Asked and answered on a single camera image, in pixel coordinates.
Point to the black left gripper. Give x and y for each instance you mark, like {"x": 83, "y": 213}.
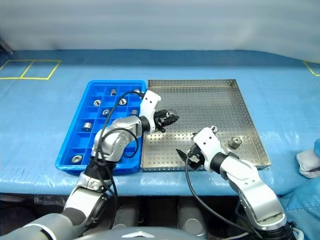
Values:
{"x": 160, "y": 122}

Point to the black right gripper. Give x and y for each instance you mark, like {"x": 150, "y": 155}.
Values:
{"x": 196, "y": 157}

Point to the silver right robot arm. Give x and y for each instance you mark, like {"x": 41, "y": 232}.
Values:
{"x": 250, "y": 180}

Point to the blue compartment tray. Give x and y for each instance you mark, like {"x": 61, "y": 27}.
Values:
{"x": 80, "y": 142}

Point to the perforated stainless steel tray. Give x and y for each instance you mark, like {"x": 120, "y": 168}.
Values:
{"x": 200, "y": 105}

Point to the dark grey rounded cylinder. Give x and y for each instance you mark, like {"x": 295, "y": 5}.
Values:
{"x": 191, "y": 220}
{"x": 126, "y": 217}

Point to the grey robot chest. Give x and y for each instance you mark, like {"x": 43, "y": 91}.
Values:
{"x": 135, "y": 235}

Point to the blue person work coat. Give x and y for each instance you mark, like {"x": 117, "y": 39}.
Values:
{"x": 302, "y": 207}

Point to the blue plastic table cover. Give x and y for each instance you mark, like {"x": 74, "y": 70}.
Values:
{"x": 37, "y": 130}

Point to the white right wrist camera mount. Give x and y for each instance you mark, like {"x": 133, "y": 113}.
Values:
{"x": 207, "y": 140}

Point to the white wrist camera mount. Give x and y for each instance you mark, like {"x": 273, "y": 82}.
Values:
{"x": 207, "y": 140}
{"x": 150, "y": 102}

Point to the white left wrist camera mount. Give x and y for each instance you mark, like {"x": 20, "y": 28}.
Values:
{"x": 150, "y": 102}

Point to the grey metal frame bar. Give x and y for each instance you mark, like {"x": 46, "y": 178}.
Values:
{"x": 5, "y": 47}

